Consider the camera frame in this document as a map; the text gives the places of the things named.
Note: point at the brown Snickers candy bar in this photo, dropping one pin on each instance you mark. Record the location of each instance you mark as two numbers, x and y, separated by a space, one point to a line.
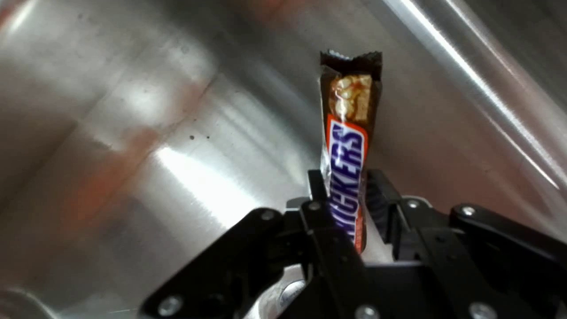
346 159

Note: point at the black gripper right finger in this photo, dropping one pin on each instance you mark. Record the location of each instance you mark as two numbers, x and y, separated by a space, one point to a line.
472 259

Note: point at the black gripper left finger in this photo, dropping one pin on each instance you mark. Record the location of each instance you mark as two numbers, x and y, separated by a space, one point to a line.
330 266

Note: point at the stainless steel sink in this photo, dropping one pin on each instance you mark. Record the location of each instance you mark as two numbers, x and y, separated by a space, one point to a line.
117 117

